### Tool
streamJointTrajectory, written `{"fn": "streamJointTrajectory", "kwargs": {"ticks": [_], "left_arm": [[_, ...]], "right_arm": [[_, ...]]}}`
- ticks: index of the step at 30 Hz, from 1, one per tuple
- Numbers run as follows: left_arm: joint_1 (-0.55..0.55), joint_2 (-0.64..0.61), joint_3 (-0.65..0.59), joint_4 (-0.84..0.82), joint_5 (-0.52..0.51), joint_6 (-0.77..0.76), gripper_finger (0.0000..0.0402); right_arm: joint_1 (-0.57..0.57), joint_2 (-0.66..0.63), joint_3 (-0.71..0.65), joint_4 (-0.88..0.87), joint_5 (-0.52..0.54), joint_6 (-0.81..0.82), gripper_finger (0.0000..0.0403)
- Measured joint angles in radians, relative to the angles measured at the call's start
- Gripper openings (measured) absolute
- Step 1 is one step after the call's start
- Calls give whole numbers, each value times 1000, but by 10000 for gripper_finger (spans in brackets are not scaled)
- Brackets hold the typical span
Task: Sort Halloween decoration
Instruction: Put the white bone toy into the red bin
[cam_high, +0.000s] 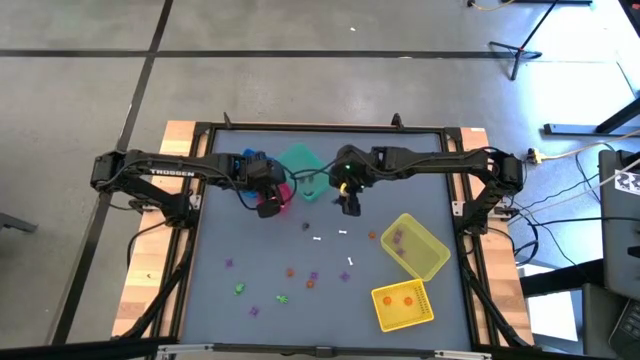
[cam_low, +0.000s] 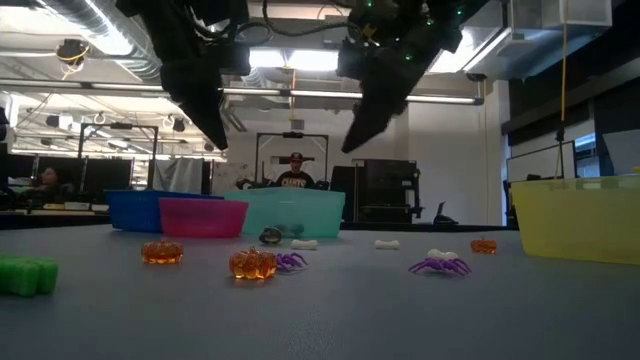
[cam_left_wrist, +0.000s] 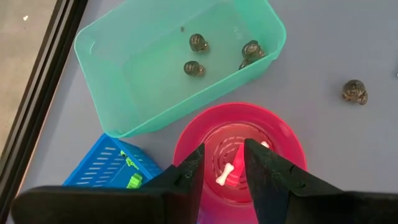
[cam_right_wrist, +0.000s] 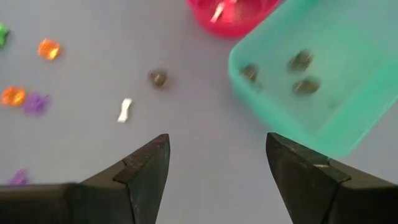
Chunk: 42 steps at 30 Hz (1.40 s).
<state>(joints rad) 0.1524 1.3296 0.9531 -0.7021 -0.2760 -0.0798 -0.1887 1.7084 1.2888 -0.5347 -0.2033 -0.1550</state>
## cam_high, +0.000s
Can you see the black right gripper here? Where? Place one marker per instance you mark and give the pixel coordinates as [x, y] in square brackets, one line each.
[355, 167]

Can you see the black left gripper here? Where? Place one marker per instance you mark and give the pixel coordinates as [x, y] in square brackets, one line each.
[262, 175]

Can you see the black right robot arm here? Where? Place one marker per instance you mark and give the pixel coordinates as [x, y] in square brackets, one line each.
[440, 160]

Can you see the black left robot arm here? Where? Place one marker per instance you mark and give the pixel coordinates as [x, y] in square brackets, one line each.
[210, 162]

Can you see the blue plastic basket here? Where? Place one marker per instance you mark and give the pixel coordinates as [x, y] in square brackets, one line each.
[248, 153]

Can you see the pink round plastic bowl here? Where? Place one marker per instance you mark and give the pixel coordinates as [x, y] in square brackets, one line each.
[286, 195]

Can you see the teal plastic bin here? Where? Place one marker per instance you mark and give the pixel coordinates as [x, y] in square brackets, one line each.
[300, 157]

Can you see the translucent yellow plastic bin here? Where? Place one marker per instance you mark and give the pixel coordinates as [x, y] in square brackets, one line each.
[425, 257]

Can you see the small green plastic figure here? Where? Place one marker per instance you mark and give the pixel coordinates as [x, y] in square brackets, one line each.
[239, 288]
[282, 299]

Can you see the yellow perforated plastic basket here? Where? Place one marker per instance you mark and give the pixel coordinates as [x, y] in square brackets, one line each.
[400, 320]

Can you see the wooden table side board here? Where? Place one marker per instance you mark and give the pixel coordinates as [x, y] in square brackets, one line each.
[505, 290]
[132, 295]

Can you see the yellow power strip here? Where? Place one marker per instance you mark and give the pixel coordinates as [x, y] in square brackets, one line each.
[534, 156]

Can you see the black rig bar silver brackets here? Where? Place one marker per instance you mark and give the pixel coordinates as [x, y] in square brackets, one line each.
[320, 352]

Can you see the black tripod stand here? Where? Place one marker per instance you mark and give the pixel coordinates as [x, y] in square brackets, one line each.
[516, 62]

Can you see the black desk foot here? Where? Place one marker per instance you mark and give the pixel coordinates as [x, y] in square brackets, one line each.
[570, 130]

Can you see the black desk beam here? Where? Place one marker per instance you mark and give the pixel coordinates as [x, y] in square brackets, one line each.
[560, 279]

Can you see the dark grey furniture foot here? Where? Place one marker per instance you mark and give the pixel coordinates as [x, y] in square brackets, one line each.
[17, 224]

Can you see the black white fiducial tag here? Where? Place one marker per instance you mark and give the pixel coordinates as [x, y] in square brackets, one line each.
[629, 182]

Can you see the black computer cabinet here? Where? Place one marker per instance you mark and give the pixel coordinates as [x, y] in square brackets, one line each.
[620, 250]

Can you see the dark grey box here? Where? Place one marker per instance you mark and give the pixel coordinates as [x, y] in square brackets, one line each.
[597, 320]

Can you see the dark laptop keyboard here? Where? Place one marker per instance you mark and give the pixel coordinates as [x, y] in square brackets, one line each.
[629, 327]

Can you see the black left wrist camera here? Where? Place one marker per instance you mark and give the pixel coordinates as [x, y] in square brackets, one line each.
[268, 209]

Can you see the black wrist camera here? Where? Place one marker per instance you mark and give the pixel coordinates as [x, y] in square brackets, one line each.
[268, 209]
[351, 206]

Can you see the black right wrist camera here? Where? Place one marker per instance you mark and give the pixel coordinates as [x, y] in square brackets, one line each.
[351, 206]

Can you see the black metal table frame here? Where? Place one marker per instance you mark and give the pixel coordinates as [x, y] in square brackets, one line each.
[325, 128]

